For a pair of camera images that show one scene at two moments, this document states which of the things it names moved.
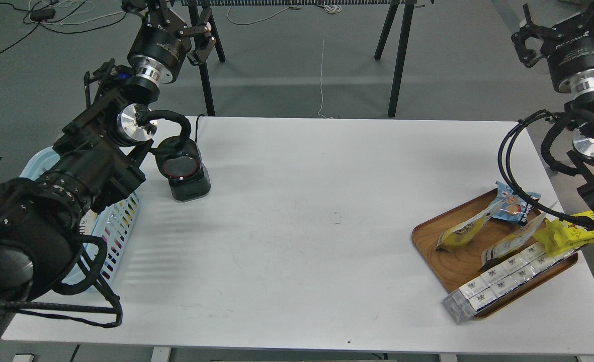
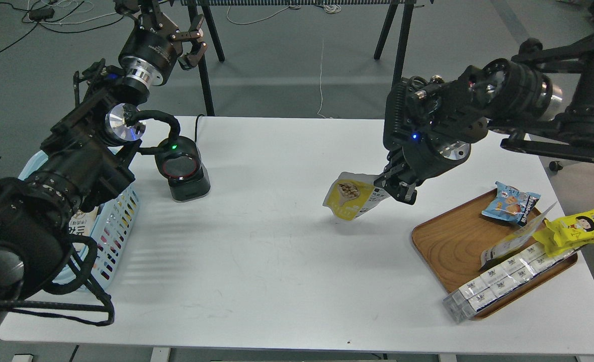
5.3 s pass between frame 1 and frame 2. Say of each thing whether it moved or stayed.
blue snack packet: stayed
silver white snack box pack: stayed
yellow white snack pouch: moved
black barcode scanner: stayed
